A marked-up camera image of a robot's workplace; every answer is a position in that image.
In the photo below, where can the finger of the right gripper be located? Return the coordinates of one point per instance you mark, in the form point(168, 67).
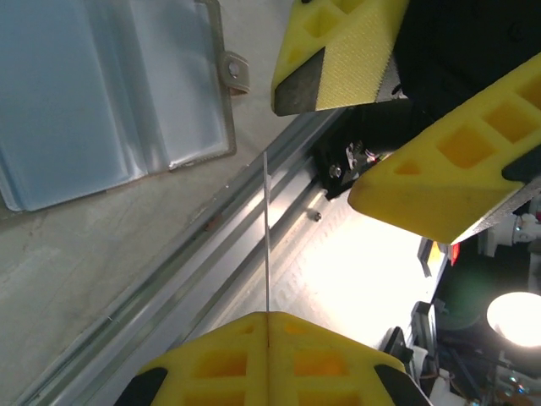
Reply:
point(346, 55)
point(444, 186)

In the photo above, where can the grey card holder clear sleeves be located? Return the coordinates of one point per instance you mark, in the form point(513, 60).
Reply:
point(84, 105)

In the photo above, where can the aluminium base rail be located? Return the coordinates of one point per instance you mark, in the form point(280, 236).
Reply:
point(169, 287)

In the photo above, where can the bright round lamp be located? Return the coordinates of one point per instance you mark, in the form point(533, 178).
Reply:
point(517, 319)

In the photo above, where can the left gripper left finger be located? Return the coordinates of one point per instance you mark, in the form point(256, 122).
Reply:
point(220, 363)

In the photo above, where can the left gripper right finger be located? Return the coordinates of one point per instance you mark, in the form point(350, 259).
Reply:
point(321, 368)

